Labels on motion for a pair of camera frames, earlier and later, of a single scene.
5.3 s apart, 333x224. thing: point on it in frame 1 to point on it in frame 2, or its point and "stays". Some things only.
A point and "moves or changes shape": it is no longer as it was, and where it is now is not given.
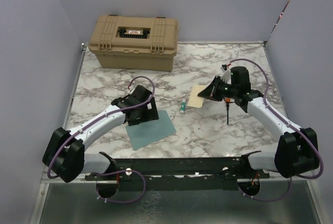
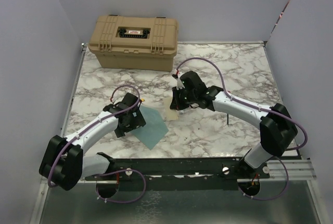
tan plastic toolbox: (134, 42) stays
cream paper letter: (194, 100) moves or changes shape
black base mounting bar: (178, 174) stays
